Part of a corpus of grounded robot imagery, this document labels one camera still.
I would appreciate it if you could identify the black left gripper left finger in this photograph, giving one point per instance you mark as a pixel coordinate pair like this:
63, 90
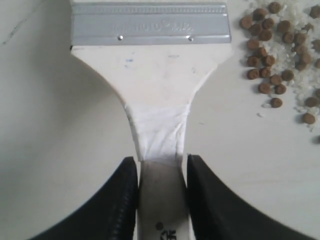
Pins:
110, 214

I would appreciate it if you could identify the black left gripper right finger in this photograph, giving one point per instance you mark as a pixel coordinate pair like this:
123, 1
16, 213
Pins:
217, 213

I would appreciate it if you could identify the white paint brush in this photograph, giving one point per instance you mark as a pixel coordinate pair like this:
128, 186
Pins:
155, 55

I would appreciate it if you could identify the pile of rice and pellets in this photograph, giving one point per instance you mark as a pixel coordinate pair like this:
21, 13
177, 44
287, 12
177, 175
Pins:
283, 53

